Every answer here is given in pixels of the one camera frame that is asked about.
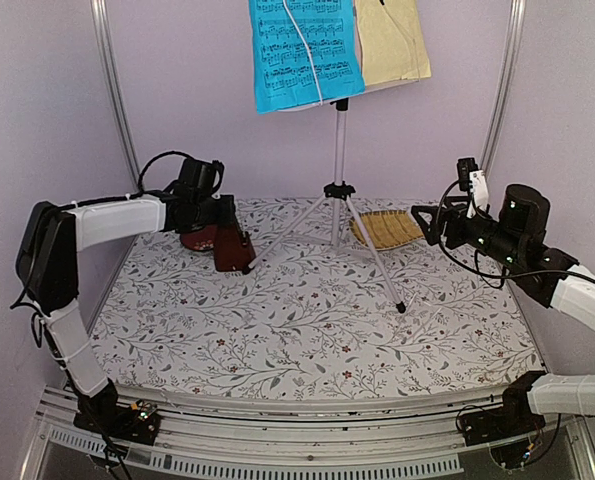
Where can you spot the yellow paper sheet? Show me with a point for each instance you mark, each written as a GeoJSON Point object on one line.
{"type": "Point", "coordinates": [391, 42]}

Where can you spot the front aluminium rail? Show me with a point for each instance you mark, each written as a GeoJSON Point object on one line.
{"type": "Point", "coordinates": [205, 437]}

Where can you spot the blue sheet music page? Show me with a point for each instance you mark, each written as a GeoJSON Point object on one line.
{"type": "Point", "coordinates": [304, 53]}

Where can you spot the right aluminium frame post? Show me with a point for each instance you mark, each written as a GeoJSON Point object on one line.
{"type": "Point", "coordinates": [508, 66]}

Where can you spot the woven bamboo tray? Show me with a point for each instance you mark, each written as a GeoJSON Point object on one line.
{"type": "Point", "coordinates": [389, 229]}

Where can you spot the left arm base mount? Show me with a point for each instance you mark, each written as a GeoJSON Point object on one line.
{"type": "Point", "coordinates": [138, 423]}

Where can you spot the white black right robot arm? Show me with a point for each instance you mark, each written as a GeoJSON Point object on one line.
{"type": "Point", "coordinates": [552, 278]}

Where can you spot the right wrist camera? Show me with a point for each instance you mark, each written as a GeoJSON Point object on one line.
{"type": "Point", "coordinates": [472, 181]}

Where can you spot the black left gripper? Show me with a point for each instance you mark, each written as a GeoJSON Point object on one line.
{"type": "Point", "coordinates": [229, 212]}

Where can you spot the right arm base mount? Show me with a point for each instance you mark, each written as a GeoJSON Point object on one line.
{"type": "Point", "coordinates": [512, 418]}

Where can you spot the left aluminium frame post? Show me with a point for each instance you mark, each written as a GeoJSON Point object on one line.
{"type": "Point", "coordinates": [104, 41]}

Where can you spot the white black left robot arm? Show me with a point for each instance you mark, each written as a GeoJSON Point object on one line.
{"type": "Point", "coordinates": [47, 262]}

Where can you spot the red floral round box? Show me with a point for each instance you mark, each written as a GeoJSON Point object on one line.
{"type": "Point", "coordinates": [200, 240]}

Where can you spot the dark red wooden metronome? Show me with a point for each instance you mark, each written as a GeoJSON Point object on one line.
{"type": "Point", "coordinates": [233, 249]}

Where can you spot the white tripod music stand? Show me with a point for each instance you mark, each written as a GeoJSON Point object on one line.
{"type": "Point", "coordinates": [339, 193]}

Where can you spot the aluminium frame post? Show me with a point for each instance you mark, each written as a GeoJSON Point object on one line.
{"type": "Point", "coordinates": [508, 66]}
{"type": "Point", "coordinates": [104, 41]}

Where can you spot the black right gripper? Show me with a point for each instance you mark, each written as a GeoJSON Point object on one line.
{"type": "Point", "coordinates": [455, 213]}

